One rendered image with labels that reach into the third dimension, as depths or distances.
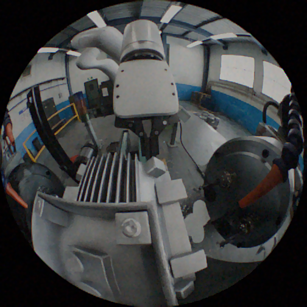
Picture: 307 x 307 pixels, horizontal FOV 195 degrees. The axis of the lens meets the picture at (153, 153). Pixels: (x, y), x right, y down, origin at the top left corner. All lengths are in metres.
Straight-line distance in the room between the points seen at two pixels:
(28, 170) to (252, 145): 0.42
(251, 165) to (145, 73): 0.21
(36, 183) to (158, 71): 0.33
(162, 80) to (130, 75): 0.05
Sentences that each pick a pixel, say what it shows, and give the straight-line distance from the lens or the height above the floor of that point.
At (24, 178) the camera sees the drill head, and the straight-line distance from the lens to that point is 0.27.
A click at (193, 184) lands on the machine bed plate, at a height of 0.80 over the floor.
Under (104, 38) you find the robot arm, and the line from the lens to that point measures 0.34.
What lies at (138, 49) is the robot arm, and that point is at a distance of 0.17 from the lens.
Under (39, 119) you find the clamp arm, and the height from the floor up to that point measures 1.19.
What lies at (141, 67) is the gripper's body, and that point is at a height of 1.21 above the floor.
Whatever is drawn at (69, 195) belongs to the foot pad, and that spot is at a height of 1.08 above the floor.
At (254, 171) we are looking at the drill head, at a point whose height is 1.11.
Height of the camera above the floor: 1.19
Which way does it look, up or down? 44 degrees down
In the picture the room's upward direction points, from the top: straight up
